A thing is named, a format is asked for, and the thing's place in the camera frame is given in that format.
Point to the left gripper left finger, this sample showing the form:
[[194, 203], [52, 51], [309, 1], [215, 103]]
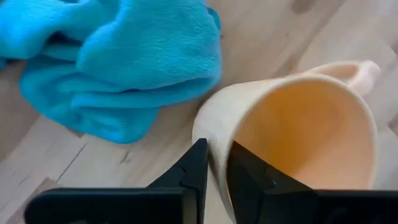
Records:
[[124, 207]]

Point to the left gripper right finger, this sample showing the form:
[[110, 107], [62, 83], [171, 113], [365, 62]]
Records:
[[280, 202]]

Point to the teal microfibre cloth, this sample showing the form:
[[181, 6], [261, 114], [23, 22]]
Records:
[[130, 62]]

